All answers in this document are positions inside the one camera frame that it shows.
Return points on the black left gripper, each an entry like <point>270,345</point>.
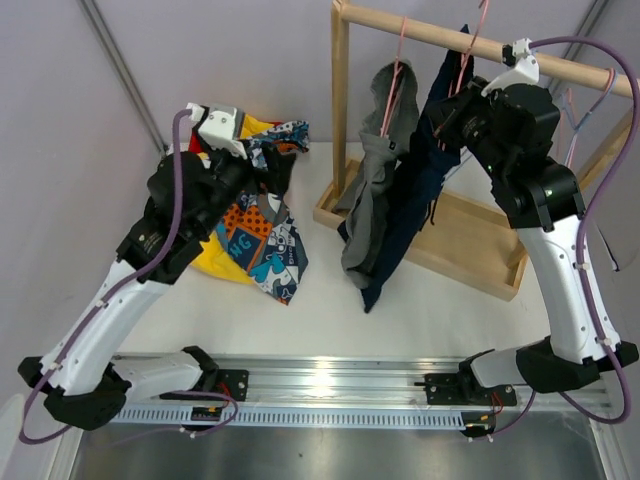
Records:
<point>274,179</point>

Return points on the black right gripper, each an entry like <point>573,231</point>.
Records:
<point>448,114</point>

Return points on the patterned blue orange shorts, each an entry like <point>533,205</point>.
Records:
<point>258,232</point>

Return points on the pink hanger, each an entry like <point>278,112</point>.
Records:
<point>579,123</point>
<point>457,69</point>
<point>397,68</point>

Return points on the yellow shorts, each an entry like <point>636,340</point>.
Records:
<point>214,260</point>

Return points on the navy blue shorts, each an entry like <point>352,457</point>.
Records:
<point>418,181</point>

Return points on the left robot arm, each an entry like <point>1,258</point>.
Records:
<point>83,384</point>

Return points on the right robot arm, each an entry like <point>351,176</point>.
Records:
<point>543,203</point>

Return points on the grey shorts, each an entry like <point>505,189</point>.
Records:
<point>365,201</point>

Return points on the red plastic bin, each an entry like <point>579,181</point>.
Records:
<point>195,142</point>

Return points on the wooden clothes rack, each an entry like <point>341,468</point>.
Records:
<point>470,242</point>

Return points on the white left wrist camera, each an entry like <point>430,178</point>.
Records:
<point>218,128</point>

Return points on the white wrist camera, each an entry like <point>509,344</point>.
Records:
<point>218,128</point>
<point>522,64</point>

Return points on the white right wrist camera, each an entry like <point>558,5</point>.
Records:
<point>522,64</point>

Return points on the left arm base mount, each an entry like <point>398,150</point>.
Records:
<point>229,382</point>

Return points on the aluminium mounting rail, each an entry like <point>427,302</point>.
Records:
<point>337,381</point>

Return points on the slotted cable duct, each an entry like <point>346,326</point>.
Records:
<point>414,418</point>

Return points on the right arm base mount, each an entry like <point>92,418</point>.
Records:
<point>457,389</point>

